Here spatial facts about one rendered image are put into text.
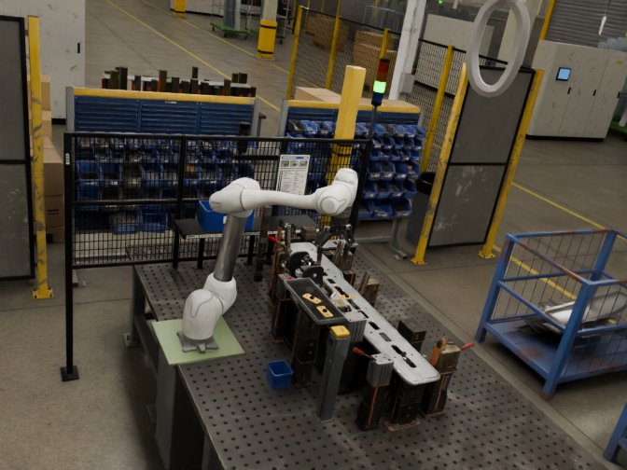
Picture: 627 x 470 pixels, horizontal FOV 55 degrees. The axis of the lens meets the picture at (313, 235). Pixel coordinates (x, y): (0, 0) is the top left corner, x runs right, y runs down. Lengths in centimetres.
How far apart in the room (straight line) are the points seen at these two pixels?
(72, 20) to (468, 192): 580
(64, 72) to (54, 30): 56
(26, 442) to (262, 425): 148
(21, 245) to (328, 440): 289
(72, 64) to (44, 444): 650
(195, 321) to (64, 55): 671
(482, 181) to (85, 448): 442
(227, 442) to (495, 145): 444
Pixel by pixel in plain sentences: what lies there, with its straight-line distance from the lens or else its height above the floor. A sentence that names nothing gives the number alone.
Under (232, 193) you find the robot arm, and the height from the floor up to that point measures 153.
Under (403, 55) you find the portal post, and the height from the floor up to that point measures 177.
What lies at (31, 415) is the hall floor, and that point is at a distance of 387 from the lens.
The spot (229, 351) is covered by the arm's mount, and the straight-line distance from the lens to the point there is 310.
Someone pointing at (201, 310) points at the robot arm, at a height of 93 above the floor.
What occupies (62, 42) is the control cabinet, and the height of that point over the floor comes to 115.
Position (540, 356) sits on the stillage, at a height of 16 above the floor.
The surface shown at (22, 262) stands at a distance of 485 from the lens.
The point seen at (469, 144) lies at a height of 125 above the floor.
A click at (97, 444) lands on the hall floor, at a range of 365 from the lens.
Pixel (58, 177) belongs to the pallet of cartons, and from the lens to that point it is 555.
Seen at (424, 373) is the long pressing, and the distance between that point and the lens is 270.
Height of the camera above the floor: 248
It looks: 23 degrees down
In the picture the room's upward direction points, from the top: 9 degrees clockwise
